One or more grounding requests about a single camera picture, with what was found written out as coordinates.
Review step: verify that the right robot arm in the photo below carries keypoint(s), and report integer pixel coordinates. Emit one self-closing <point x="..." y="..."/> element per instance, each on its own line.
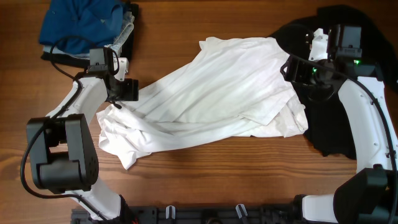
<point x="370" y="196"/>

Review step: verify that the white t-shirt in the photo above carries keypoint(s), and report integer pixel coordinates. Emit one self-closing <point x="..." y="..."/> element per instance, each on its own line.
<point x="231" y="88"/>

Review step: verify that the folded light denim garment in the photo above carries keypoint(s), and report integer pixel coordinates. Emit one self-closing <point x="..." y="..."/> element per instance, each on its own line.
<point x="126" y="30"/>

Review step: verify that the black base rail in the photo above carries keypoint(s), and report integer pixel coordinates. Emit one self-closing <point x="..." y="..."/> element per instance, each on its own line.
<point x="278" y="214"/>

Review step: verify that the folded black garment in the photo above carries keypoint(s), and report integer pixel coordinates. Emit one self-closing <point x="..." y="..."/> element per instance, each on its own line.
<point x="74" y="62"/>

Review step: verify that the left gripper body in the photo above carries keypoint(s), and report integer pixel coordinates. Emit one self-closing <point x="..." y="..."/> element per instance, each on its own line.
<point x="125" y="91"/>

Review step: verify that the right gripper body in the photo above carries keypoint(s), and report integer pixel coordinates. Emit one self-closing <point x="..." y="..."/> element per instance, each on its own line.
<point x="303" y="71"/>

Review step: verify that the black t-shirt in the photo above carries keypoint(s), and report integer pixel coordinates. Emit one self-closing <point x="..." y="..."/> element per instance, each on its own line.
<point x="328" y="125"/>

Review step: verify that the folded blue shirt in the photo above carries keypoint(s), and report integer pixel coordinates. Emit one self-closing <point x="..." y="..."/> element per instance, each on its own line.
<point x="77" y="25"/>

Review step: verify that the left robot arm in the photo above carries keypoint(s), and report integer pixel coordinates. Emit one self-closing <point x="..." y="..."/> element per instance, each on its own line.
<point x="60" y="160"/>

